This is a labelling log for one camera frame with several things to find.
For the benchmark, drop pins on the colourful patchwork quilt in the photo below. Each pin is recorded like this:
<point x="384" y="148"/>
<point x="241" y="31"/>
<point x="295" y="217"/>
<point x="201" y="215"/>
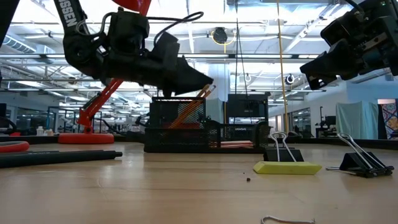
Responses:
<point x="390" y="121"/>

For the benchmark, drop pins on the black display on stand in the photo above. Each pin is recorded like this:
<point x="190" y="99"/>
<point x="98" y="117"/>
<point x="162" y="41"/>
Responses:
<point x="247" y="105"/>

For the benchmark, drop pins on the orange pencil with eraser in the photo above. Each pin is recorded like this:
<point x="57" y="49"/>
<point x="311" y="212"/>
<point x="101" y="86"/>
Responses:
<point x="203" y="91"/>
<point x="211" y="90"/>

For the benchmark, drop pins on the teal cloth cover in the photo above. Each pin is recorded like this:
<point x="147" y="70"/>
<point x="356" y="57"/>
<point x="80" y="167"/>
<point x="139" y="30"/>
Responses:
<point x="356" y="121"/>
<point x="214" y="110"/>

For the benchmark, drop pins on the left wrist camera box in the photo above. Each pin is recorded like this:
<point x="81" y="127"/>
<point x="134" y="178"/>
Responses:
<point x="168" y="48"/>

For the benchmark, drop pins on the background desk with monitor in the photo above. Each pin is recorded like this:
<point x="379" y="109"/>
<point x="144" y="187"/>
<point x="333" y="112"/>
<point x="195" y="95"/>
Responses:
<point x="331" y="124"/>

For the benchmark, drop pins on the black mesh desk organizer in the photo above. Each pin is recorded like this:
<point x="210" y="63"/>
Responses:
<point x="161" y="140"/>

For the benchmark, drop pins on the black binder clip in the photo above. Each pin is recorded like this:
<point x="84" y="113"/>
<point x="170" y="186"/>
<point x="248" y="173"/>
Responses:
<point x="357" y="163"/>
<point x="281" y="154"/>

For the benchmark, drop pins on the black pen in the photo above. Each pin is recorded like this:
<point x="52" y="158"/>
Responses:
<point x="62" y="159"/>
<point x="31" y="151"/>

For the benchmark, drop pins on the white plastic bottle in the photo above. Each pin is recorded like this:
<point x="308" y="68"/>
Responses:
<point x="40" y="130"/>

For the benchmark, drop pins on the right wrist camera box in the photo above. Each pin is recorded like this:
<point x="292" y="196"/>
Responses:
<point x="335" y="31"/>

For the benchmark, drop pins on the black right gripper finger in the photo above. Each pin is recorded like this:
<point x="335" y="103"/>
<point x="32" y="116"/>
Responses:
<point x="317" y="82"/>
<point x="335" y="63"/>

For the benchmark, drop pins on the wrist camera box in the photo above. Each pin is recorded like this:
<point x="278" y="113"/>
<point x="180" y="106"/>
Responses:
<point x="335" y="31"/>
<point x="168" y="48"/>

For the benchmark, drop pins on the pink sticky note pad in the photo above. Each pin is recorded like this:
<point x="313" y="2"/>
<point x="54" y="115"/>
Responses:
<point x="231" y="144"/>

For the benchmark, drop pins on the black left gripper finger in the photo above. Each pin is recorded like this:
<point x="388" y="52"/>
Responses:
<point x="191" y="79"/>

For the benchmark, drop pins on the black table cage frame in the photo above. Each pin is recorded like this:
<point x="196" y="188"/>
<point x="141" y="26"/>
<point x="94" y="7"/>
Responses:
<point x="317" y="140"/>

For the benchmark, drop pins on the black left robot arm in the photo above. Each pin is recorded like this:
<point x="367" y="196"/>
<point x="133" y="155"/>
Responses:
<point x="74" y="40"/>

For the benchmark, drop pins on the red desk lamp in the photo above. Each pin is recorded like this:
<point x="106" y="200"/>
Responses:
<point x="85" y="138"/>

